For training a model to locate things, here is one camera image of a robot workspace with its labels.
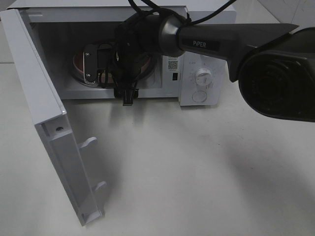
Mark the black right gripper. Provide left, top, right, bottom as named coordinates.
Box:
left=97, top=41, right=140, bottom=106

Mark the pink plate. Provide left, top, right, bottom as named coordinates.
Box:
left=72, top=41, right=157, bottom=88

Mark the white timer knob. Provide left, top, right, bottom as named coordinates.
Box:
left=195, top=68, right=213, bottom=87

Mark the white microwave door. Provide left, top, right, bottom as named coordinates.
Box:
left=0, top=9, right=105, bottom=226

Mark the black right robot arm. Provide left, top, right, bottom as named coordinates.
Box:
left=97, top=11, right=315, bottom=122

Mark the glass microwave turntable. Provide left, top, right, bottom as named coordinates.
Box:
left=70, top=54, right=157, bottom=89

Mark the white warning label sticker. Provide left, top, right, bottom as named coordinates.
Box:
left=166, top=57, right=180, bottom=73

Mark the white microwave oven body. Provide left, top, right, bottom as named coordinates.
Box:
left=7, top=0, right=228, bottom=106

